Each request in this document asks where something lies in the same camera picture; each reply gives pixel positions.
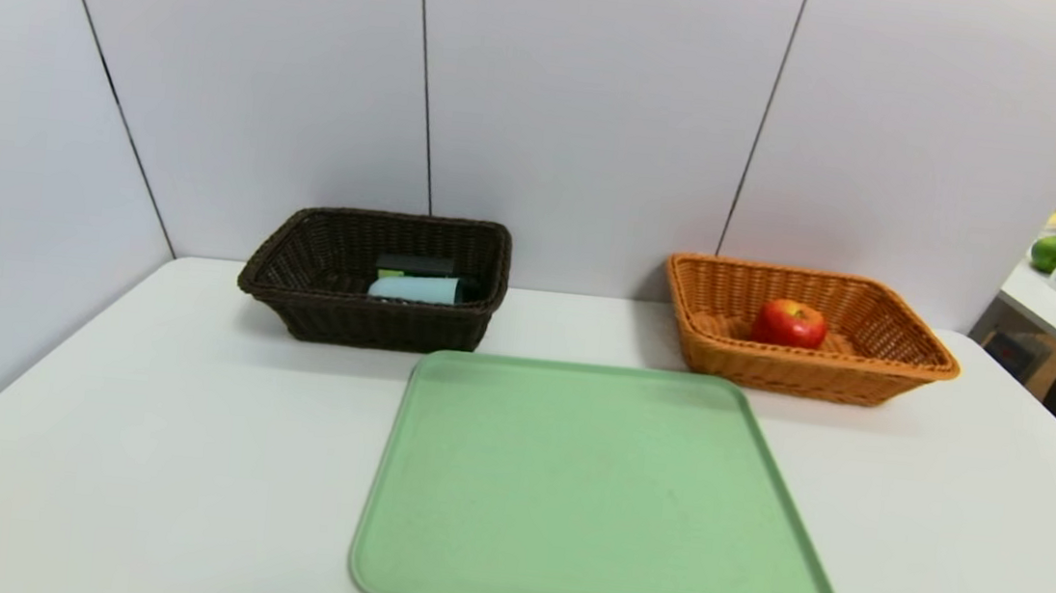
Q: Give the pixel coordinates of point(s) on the blue plastic cup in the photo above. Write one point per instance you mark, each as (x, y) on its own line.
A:
(417, 289)

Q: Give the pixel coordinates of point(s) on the black pump bottle green label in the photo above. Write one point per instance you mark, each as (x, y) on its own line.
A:
(415, 266)

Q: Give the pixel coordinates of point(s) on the red apple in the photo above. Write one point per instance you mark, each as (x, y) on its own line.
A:
(789, 325)

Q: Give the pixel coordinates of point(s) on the dark brown wicker basket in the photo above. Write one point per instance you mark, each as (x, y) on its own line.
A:
(332, 315)

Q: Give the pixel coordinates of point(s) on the orange wicker basket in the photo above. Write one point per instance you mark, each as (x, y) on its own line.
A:
(792, 372)

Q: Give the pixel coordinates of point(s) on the light green plastic tray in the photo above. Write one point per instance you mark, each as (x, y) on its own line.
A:
(602, 536)

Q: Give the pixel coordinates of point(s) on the green lime fruit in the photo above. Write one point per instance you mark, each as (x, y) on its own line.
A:
(1050, 253)

